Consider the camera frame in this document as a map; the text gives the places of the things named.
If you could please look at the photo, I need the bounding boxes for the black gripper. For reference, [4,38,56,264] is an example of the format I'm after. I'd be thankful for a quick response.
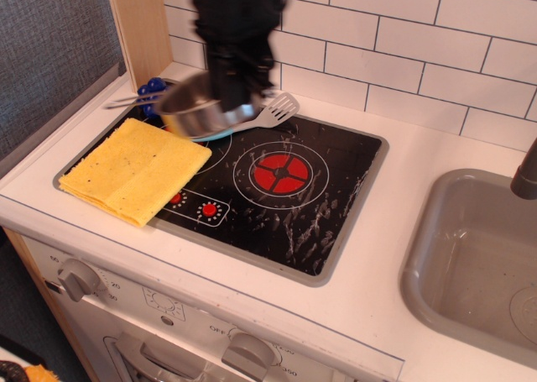
[192,0,285,110]

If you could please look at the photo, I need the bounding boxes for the silver steel pot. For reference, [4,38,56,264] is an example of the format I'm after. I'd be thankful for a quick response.
[106,72,263,139]

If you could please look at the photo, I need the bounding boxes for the yellow folded cloth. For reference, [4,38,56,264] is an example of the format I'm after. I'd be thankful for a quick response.
[59,118,211,228]

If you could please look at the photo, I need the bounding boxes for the orange cloth at corner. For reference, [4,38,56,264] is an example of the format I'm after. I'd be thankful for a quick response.
[24,364,60,382]

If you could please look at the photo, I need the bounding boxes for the blue plastic grapes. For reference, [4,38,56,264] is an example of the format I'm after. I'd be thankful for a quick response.
[137,77,169,118]

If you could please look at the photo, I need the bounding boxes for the black toy stovetop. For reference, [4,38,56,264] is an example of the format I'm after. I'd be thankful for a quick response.
[52,78,390,288]

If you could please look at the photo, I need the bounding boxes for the grey timer knob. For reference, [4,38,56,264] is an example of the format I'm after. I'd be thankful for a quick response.
[58,259,101,302]

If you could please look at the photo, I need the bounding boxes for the grey oven knob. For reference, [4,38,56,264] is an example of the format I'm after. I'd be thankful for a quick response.
[222,333,275,381]

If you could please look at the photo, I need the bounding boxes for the grey sink basin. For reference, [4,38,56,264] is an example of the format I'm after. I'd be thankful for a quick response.
[400,169,536,368]

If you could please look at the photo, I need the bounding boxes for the grey faucet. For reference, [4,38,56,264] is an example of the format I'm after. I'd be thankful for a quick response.
[510,139,537,200]

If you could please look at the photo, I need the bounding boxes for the grey spatula with blue handle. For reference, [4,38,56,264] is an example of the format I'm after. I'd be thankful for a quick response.
[192,92,300,142]

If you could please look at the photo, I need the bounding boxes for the wooden side post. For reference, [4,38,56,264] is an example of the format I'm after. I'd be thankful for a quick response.
[109,0,173,91]

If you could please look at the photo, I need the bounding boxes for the grey oven door handle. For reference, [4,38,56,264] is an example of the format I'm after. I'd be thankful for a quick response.
[114,333,237,381]

